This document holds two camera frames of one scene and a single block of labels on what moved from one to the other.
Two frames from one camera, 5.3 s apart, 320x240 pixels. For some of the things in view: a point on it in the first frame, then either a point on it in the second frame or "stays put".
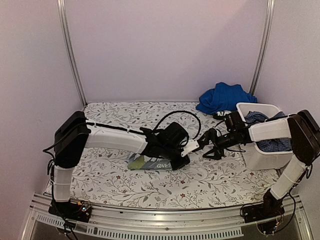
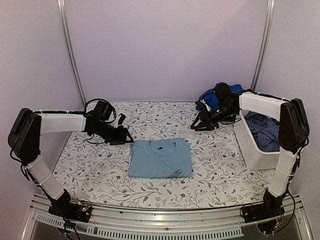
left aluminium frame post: (61, 16) stays put
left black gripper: (176, 165) -> (121, 138)
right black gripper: (208, 136) -> (202, 124)
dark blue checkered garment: (279, 145) stays put
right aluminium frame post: (265, 47) stays put
